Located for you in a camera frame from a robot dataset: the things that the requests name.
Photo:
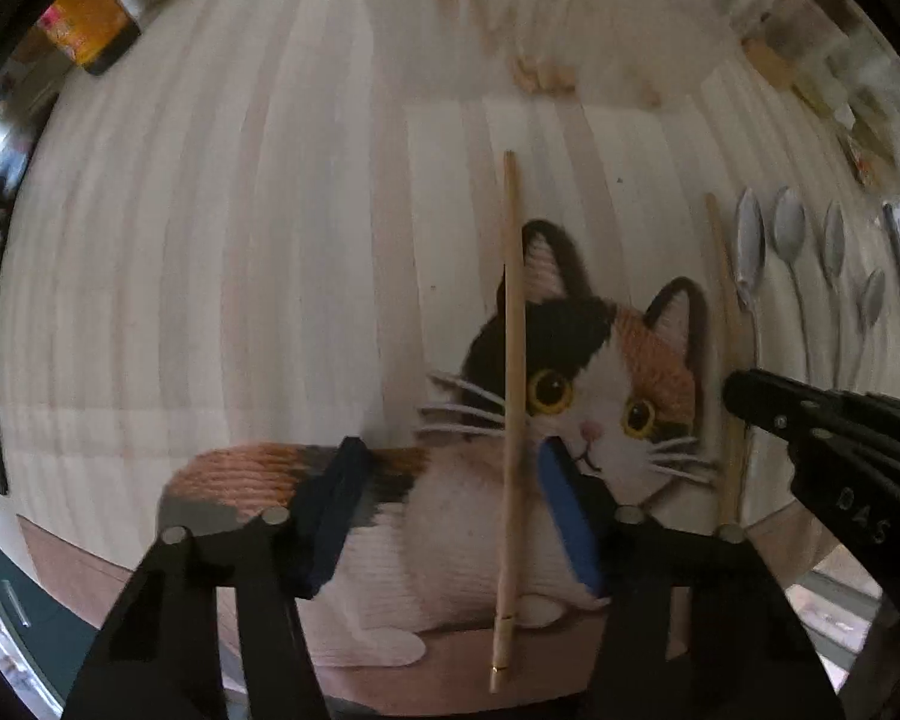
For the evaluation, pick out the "teal kitchen cabinet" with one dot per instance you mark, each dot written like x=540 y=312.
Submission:
x=37 y=630

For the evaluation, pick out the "wooden chopstick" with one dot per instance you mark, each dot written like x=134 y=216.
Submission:
x=511 y=315
x=720 y=262

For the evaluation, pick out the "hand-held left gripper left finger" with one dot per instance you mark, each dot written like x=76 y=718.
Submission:
x=330 y=525

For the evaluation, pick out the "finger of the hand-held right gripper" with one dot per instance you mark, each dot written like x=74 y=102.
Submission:
x=787 y=405

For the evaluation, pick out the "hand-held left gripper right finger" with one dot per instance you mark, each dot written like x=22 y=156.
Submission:
x=570 y=517

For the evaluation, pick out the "soy sauce bottle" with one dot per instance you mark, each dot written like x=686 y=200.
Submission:
x=86 y=22

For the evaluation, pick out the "clear plastic bag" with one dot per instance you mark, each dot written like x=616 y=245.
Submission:
x=817 y=22

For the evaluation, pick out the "striped cat print table mat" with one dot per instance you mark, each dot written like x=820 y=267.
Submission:
x=195 y=240

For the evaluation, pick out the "large metal spoon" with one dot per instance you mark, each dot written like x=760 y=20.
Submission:
x=750 y=240

